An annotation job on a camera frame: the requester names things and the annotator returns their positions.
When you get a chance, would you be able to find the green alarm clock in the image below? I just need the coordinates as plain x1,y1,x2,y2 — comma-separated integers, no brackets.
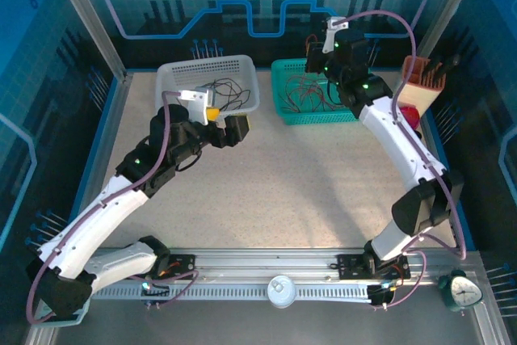
437,268,485,313

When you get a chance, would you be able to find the black handled knife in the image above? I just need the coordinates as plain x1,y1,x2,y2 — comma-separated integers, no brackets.
434,53,461,79
419,60,445,90

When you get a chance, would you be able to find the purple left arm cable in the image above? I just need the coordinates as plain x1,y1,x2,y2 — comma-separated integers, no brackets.
24,90,202,325

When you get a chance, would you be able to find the small black electronics box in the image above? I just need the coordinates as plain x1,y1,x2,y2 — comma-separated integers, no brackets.
140,280,170,309
368,282,396,310

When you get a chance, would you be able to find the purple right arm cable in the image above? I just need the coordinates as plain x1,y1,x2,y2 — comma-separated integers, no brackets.
341,10,469,309

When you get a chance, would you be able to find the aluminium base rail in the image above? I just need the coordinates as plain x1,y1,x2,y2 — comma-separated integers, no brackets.
91,246,460,288

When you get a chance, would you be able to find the teal plastic basket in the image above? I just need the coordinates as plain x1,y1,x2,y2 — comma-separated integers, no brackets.
270,57,364,127

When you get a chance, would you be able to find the grey slotted cable duct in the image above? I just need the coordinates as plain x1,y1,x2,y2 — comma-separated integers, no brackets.
91,283,375,302

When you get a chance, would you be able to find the thin black cable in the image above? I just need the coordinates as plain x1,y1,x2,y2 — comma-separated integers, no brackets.
209,84,233,111
220,90,250,112
204,78,239,98
217,80,252,103

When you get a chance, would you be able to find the beige knife holder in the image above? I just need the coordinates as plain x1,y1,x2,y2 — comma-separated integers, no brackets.
393,55,448,118

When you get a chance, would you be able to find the white plastic basket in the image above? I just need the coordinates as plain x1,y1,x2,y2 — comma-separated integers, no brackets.
155,54,262,116

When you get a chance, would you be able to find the pink lidded cup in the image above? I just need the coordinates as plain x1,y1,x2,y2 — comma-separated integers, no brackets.
401,105,422,128

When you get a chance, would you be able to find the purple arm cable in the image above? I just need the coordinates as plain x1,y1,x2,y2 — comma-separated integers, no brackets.
341,10,469,309
24,90,202,325

